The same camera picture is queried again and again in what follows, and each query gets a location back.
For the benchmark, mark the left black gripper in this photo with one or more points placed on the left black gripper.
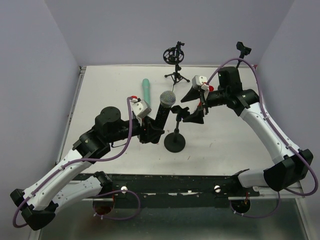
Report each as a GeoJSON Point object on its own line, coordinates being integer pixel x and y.
{"type": "Point", "coordinates": [145, 132]}

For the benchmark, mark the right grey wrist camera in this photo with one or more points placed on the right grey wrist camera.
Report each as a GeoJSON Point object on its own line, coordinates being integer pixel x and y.
{"type": "Point", "coordinates": [200, 83]}

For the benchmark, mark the red microphone grey grille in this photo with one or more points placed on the red microphone grey grille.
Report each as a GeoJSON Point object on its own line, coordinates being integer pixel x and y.
{"type": "Point", "coordinates": [211, 88]}

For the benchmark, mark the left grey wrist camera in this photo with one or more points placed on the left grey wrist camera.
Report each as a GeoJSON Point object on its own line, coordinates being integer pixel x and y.
{"type": "Point", "coordinates": [140, 107]}

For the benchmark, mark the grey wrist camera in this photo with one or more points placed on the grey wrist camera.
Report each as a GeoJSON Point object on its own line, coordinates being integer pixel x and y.
{"type": "Point", "coordinates": [140, 107]}
{"type": "Point", "coordinates": [200, 83]}

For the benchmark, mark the tall black round-base stand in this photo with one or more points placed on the tall black round-base stand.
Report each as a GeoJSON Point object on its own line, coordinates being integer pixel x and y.
{"type": "Point", "coordinates": [244, 50]}

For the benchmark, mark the short black round-base stand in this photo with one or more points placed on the short black round-base stand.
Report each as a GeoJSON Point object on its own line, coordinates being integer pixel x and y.
{"type": "Point", "coordinates": [175, 142]}

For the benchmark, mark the black mounting base plate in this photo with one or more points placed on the black mounting base plate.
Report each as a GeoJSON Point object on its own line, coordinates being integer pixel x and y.
{"type": "Point", "coordinates": [177, 191]}

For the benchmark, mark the mint green microphone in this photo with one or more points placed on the mint green microphone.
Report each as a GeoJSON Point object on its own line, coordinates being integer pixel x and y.
{"type": "Point", "coordinates": [146, 91]}

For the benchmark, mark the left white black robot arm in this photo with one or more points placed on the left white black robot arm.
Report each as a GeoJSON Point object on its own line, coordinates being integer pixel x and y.
{"type": "Point", "coordinates": [106, 141]}

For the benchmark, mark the black microphone silver grille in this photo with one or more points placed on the black microphone silver grille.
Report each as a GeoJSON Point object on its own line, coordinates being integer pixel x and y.
{"type": "Point", "coordinates": [167, 100]}

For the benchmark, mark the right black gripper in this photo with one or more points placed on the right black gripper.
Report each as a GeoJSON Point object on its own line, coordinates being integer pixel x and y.
{"type": "Point", "coordinates": [204, 101]}

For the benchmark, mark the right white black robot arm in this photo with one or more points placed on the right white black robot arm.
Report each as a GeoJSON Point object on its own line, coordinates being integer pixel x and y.
{"type": "Point", "coordinates": [290, 161]}

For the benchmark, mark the black tripod shock mount stand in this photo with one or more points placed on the black tripod shock mount stand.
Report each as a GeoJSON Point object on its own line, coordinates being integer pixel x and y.
{"type": "Point", "coordinates": [174, 56]}

